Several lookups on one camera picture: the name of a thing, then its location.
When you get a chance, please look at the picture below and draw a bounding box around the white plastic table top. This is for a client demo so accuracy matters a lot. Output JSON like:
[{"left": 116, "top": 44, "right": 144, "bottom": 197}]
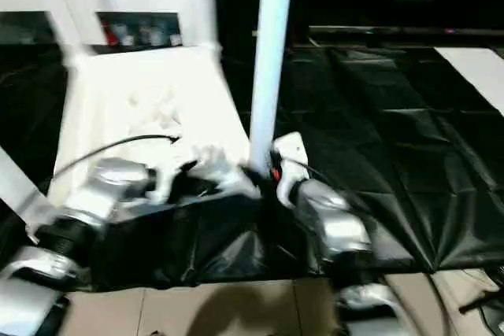
[{"left": 24, "top": 43, "right": 264, "bottom": 235}]

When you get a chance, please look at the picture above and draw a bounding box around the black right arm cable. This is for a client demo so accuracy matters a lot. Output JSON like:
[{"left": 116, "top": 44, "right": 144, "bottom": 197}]
[{"left": 302, "top": 161, "right": 450, "bottom": 336}]

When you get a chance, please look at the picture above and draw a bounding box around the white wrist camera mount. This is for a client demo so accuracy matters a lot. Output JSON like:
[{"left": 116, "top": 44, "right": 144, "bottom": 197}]
[
  {"left": 148, "top": 142, "right": 206, "bottom": 204},
  {"left": 271, "top": 130, "right": 311, "bottom": 208}
]

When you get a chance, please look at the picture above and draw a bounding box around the small red box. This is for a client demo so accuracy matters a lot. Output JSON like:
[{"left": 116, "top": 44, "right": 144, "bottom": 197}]
[{"left": 102, "top": 23, "right": 120, "bottom": 46}]

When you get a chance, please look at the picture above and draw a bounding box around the black glossy mat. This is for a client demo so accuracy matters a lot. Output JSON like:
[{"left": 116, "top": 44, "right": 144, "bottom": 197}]
[{"left": 0, "top": 41, "right": 504, "bottom": 293}]

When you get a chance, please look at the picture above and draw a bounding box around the long black bar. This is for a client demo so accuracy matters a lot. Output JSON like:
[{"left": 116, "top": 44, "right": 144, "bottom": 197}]
[{"left": 309, "top": 24, "right": 504, "bottom": 39}]

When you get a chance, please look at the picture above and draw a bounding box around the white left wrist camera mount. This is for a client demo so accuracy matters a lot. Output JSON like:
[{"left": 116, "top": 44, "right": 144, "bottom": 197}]
[{"left": 148, "top": 142, "right": 206, "bottom": 204}]

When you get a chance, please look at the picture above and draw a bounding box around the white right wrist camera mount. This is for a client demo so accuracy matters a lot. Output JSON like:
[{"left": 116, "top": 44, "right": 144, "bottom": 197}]
[{"left": 271, "top": 130, "right": 311, "bottom": 208}]

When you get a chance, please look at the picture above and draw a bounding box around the flat white board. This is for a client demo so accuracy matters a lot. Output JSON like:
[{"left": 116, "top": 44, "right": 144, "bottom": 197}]
[{"left": 432, "top": 46, "right": 504, "bottom": 116}]

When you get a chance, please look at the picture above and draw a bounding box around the white plastic table leg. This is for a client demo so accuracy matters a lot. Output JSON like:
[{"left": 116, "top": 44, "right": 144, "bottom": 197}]
[
  {"left": 42, "top": 8, "right": 95, "bottom": 68},
  {"left": 249, "top": 0, "right": 297, "bottom": 175},
  {"left": 195, "top": 0, "right": 222, "bottom": 54},
  {"left": 0, "top": 146, "right": 47, "bottom": 231}
]

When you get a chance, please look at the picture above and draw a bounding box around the black floor rod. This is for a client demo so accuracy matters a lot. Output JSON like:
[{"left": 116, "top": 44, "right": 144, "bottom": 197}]
[{"left": 458, "top": 290, "right": 504, "bottom": 314}]

